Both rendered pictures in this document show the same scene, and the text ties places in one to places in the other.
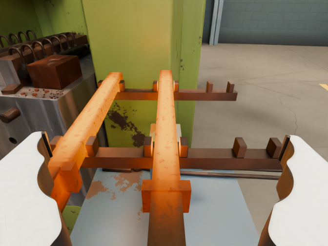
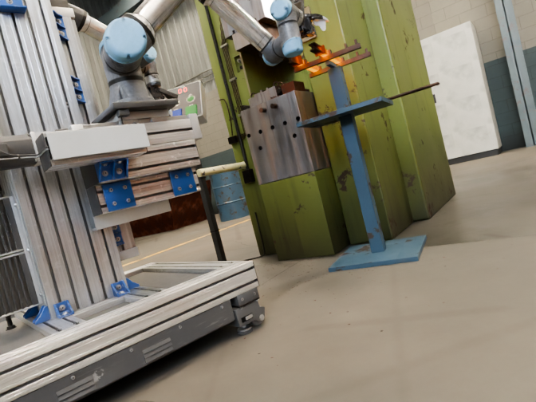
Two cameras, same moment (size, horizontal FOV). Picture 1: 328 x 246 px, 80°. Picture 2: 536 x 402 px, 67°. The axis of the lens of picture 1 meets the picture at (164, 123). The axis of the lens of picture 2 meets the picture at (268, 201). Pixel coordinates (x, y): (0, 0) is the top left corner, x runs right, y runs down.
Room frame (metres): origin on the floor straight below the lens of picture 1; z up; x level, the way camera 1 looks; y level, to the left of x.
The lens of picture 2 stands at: (-1.64, -0.48, 0.47)
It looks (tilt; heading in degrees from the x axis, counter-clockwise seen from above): 3 degrees down; 27
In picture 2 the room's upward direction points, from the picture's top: 14 degrees counter-clockwise
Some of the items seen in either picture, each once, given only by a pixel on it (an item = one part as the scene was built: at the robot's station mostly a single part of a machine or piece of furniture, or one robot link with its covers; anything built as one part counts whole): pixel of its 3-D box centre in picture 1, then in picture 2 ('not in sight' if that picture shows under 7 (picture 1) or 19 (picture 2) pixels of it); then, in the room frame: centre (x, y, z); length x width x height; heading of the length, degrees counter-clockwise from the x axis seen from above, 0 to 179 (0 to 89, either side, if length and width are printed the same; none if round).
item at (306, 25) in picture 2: not in sight; (301, 25); (-0.04, 0.00, 1.04); 0.12 x 0.08 x 0.09; 0
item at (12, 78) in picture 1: (35, 53); (281, 98); (0.75, 0.47, 0.96); 0.42 x 0.20 x 0.09; 172
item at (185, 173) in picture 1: (206, 170); (373, 104); (0.41, -0.12, 0.71); 0.60 x 0.04 x 0.01; 86
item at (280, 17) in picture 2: not in sight; (285, 12); (-0.20, 0.00, 1.05); 0.11 x 0.08 x 0.09; 0
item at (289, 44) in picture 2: not in sight; (288, 41); (-0.19, 0.02, 0.95); 0.11 x 0.08 x 0.11; 51
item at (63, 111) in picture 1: (69, 115); (299, 137); (0.75, 0.42, 0.69); 0.56 x 0.38 x 0.45; 172
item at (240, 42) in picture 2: not in sight; (266, 41); (0.75, 0.47, 1.32); 0.42 x 0.20 x 0.10; 172
